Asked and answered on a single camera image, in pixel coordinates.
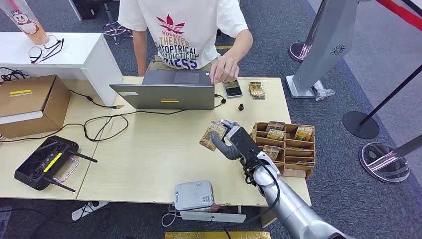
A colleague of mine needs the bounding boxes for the person's left hand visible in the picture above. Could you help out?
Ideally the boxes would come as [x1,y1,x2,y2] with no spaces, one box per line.
[210,54,240,84]

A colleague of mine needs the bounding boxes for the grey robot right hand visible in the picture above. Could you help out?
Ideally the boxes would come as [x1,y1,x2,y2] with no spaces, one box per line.
[211,119,242,162]

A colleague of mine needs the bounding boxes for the hotel print ID card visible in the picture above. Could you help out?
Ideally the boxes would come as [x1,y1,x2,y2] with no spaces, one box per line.
[199,120,228,152]

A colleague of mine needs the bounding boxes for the white card reader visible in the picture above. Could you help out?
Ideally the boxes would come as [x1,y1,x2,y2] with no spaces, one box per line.
[174,180,214,212]

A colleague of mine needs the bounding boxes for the hotel key card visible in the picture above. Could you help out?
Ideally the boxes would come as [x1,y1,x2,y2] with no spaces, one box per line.
[265,121,286,132]
[262,145,281,161]
[294,126,314,142]
[266,129,286,141]

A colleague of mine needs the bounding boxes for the person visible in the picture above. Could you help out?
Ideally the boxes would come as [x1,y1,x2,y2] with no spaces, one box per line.
[118,0,254,84]

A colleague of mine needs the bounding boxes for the wooden card organizer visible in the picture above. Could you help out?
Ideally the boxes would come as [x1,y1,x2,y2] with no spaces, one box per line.
[250,121,316,180]

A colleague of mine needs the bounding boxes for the black smartphone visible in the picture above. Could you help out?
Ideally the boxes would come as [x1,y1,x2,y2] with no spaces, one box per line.
[222,80,244,99]

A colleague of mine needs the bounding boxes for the stack of hotel cards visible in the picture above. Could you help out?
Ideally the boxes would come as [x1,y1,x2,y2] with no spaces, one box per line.
[248,81,266,100]

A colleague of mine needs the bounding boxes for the grey laptop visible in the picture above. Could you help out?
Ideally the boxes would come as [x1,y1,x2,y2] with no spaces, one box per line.
[109,70,216,111]

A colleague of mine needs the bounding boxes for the white tray under table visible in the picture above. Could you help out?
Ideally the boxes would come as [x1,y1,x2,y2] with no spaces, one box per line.
[179,210,247,224]

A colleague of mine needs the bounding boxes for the wooden table leg panel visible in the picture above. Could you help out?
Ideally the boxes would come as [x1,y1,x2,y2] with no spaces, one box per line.
[261,208,278,228]

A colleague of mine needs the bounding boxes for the gold panel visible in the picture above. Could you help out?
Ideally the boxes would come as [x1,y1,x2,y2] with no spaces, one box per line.
[165,231,271,239]

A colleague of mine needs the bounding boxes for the clear plastic wrap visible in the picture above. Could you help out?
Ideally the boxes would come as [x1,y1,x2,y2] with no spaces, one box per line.
[311,80,336,102]

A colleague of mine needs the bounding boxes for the grey kiosk stand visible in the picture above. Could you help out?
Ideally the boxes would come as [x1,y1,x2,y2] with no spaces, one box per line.
[285,0,361,100]

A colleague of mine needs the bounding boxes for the chrome stool base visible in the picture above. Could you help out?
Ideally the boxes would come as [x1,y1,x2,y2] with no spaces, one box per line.
[102,20,132,46]

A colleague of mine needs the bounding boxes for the white cabinet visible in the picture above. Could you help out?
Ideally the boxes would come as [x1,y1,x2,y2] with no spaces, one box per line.
[0,32,124,107]

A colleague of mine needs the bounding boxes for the white power strip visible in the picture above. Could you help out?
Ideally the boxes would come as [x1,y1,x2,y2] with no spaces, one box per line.
[71,200,109,221]

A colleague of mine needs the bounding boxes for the black floor case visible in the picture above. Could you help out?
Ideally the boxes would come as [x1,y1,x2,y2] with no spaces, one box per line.
[72,0,100,20]

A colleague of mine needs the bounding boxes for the black antenna remote controller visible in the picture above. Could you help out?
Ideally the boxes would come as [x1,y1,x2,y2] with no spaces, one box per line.
[14,135,99,193]

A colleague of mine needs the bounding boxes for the red barrier belt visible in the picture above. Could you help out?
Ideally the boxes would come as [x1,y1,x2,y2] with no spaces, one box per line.
[376,0,422,32]

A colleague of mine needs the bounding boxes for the brown cardboard box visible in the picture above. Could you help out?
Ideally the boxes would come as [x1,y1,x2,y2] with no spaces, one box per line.
[0,74,72,139]

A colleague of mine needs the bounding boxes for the pink snowman print cup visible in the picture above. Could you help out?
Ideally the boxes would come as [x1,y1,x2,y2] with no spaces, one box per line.
[0,0,49,46]

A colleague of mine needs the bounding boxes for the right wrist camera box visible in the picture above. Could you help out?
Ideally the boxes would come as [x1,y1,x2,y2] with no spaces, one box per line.
[225,126,261,163]

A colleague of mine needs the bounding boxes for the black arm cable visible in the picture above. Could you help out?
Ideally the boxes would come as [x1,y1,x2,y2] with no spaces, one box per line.
[224,157,282,239]

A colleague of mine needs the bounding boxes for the chrome stanchion post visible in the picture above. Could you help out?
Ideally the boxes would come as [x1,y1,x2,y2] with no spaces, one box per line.
[289,0,330,63]
[359,134,422,184]

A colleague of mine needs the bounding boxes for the white cable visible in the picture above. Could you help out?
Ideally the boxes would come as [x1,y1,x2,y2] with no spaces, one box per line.
[161,211,181,228]

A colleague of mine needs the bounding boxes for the black stanchion post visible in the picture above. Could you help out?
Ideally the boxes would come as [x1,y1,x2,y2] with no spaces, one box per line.
[342,64,422,140]

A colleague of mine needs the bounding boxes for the black cable brown plug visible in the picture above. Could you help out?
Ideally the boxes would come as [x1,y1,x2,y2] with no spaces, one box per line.
[69,89,125,110]

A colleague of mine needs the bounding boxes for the long black cable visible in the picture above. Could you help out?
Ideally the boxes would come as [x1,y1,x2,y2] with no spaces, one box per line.
[0,109,187,143]

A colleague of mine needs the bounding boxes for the black frame glasses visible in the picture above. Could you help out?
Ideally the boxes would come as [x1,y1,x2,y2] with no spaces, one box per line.
[29,34,65,64]

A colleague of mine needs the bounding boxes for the black cable bundle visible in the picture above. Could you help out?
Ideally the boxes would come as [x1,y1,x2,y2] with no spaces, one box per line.
[0,67,32,83]

